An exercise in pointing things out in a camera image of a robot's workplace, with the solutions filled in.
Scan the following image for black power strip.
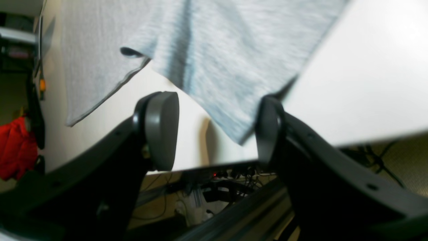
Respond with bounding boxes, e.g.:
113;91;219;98
179;165;276;204

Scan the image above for red cloth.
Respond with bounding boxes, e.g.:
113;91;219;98
0;116;38;181

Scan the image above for orange handled scissors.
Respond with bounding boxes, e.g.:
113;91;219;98
39;67;46;101

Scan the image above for grey T-shirt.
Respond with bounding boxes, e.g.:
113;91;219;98
62;0;348;145

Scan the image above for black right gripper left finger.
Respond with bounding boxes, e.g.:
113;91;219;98
0;92;179;241

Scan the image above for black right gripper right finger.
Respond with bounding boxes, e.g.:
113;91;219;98
255;96;428;241

